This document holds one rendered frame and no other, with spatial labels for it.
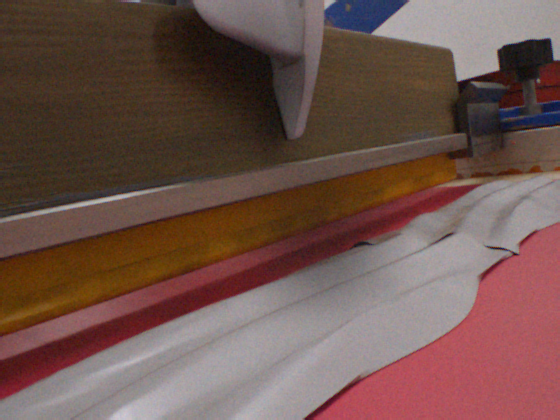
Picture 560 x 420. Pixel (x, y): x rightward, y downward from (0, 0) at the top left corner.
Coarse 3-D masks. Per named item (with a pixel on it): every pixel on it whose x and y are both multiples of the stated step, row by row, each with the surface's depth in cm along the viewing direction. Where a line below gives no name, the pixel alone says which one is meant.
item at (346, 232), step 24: (432, 192) 36; (456, 192) 34; (360, 216) 30; (384, 216) 29; (408, 216) 27; (288, 240) 26; (312, 240) 25; (336, 240) 24; (360, 240) 23; (528, 240) 17; (552, 240) 17
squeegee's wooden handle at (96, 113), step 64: (0, 0) 13; (64, 0) 14; (0, 64) 13; (64, 64) 14; (128, 64) 16; (192, 64) 18; (256, 64) 20; (320, 64) 23; (384, 64) 28; (448, 64) 35; (0, 128) 13; (64, 128) 14; (128, 128) 16; (192, 128) 18; (256, 128) 20; (320, 128) 23; (384, 128) 27; (448, 128) 34; (0, 192) 13; (64, 192) 14; (128, 192) 16
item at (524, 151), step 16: (528, 128) 41; (544, 128) 37; (512, 144) 39; (528, 144) 38; (544, 144) 37; (464, 160) 42; (480, 160) 41; (496, 160) 40; (512, 160) 39; (528, 160) 38; (544, 160) 38; (464, 176) 42; (480, 176) 41
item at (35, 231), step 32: (320, 160) 21; (352, 160) 23; (384, 160) 25; (160, 192) 15; (192, 192) 16; (224, 192) 17; (256, 192) 18; (0, 224) 11; (32, 224) 12; (64, 224) 13; (96, 224) 13; (128, 224) 14; (0, 256) 11
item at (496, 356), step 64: (256, 256) 23; (320, 256) 21; (512, 256) 16; (64, 320) 17; (128, 320) 16; (512, 320) 11; (0, 384) 12; (384, 384) 9; (448, 384) 8; (512, 384) 8
